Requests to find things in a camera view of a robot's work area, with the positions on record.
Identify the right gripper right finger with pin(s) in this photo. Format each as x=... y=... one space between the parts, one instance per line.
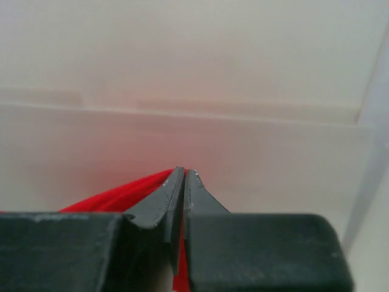
x=197 y=199

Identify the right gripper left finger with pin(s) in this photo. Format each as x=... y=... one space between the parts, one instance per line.
x=156 y=220

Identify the red t shirt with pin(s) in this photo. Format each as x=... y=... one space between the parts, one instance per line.
x=122 y=198

